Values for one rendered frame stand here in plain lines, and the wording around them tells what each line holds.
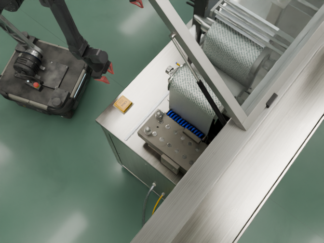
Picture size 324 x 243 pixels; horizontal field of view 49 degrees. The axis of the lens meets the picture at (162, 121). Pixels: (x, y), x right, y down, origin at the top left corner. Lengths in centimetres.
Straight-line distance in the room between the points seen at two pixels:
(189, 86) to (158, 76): 51
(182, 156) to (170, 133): 13
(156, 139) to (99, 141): 118
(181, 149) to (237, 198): 53
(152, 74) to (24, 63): 112
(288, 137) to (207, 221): 42
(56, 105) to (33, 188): 65
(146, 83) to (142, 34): 132
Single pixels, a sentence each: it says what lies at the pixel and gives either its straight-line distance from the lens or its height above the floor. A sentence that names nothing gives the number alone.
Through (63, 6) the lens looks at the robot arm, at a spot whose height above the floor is 155.
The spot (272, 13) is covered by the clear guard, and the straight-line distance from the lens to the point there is 114.
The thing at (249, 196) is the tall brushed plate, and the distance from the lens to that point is 125.
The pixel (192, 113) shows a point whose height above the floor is 115.
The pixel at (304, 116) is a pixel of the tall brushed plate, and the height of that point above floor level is 144.
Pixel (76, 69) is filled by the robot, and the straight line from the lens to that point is 284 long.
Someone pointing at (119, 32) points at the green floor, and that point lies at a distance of 327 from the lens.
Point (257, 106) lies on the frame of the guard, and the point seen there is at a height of 168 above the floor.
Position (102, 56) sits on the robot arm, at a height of 125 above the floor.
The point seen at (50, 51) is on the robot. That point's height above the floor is 24.
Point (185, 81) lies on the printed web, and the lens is 150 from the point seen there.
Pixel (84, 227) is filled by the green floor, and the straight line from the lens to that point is 270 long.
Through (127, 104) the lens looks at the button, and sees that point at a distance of 189.
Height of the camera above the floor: 263
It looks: 68 degrees down
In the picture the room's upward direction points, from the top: 1 degrees counter-clockwise
